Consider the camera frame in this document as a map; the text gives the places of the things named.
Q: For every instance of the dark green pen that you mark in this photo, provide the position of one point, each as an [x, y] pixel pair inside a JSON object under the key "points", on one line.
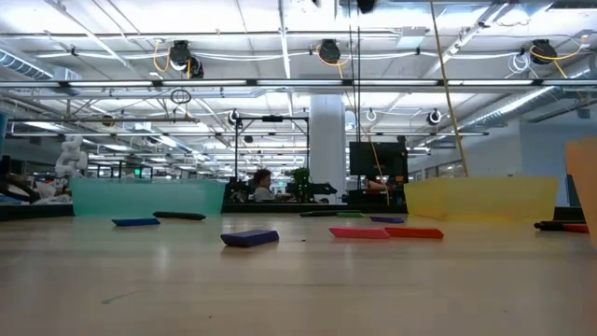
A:
{"points": [[317, 214]]}

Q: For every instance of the dark blue eraser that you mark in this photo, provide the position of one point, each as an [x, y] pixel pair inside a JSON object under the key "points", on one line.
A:
{"points": [[249, 238]]}

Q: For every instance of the black pen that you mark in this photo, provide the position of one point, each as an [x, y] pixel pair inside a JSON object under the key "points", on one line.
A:
{"points": [[179, 215], [548, 225]]}

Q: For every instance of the light blue eraser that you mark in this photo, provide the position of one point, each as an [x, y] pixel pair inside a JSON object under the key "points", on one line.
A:
{"points": [[135, 222]]}

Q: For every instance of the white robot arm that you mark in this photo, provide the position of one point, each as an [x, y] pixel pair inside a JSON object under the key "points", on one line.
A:
{"points": [[70, 158]]}

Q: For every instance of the green plant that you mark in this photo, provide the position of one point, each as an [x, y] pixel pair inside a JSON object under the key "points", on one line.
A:
{"points": [[301, 179]]}

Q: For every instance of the white column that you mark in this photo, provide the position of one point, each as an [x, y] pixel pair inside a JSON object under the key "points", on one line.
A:
{"points": [[326, 140]]}

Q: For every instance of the seated person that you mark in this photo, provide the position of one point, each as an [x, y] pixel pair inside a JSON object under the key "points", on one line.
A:
{"points": [[263, 191]]}

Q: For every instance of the green eraser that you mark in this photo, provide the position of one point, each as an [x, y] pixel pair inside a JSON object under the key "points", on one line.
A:
{"points": [[351, 215]]}

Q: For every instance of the black monitor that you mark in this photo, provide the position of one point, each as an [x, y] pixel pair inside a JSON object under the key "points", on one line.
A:
{"points": [[378, 158]]}

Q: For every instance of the long ceiling light bar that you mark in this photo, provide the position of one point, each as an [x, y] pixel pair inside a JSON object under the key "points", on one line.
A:
{"points": [[298, 82]]}

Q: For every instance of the pink eraser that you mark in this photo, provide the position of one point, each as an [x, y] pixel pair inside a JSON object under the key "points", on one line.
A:
{"points": [[359, 233]]}

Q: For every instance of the purple eraser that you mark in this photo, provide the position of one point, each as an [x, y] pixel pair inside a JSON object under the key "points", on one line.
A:
{"points": [[387, 219]]}

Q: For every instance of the teal plastic bin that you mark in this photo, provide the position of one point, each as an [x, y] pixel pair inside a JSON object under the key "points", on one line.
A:
{"points": [[140, 198]]}

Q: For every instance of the yellow plastic bin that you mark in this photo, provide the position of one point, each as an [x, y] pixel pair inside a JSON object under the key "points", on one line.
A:
{"points": [[480, 198]]}

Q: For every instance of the red eraser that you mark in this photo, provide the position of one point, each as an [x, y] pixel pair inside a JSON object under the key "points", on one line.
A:
{"points": [[576, 228]]}

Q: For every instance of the orange plastic bin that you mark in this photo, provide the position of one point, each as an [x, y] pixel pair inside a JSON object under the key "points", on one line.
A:
{"points": [[585, 186]]}

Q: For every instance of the black camera stand frame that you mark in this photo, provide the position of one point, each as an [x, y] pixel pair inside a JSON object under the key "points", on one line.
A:
{"points": [[273, 118]]}

